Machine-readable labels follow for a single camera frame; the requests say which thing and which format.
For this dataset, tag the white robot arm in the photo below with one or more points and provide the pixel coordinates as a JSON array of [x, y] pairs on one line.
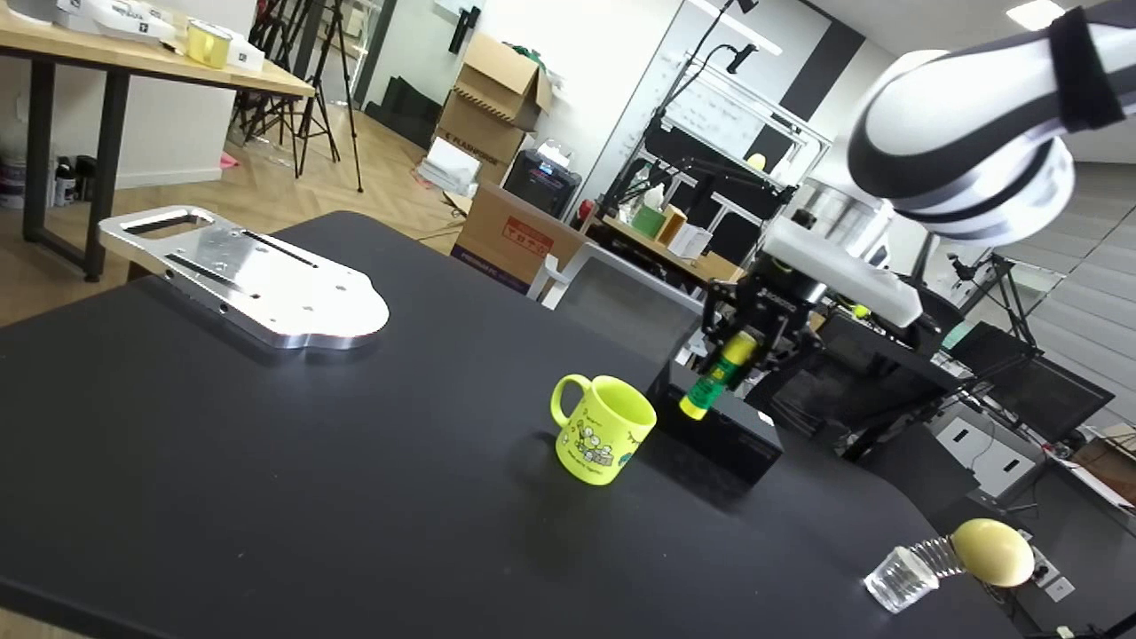
[[971, 144]]

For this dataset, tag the black rectangular box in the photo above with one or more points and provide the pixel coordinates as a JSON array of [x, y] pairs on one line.
[[728, 450]]

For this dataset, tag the wooden desk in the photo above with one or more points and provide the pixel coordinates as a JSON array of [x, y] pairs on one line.
[[119, 63]]

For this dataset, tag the black tripod stand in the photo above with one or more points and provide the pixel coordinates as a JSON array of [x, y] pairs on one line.
[[303, 36]]

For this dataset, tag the silver metal mounting plate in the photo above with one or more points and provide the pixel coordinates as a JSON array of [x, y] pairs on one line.
[[259, 286]]

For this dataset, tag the clear glass with yellow ball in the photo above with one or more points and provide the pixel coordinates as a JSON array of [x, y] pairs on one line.
[[982, 547]]

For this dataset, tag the cardboard box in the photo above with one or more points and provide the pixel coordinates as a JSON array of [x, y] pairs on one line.
[[490, 112]]

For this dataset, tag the yellow-green mug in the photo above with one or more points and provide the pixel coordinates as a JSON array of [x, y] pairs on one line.
[[600, 424]]

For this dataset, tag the green and yellow bottle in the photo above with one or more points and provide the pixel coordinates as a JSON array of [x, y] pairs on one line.
[[715, 383]]

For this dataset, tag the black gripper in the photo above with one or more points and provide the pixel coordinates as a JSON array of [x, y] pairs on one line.
[[768, 302]]

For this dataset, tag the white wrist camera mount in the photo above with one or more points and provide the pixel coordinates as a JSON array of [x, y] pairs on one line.
[[844, 270]]

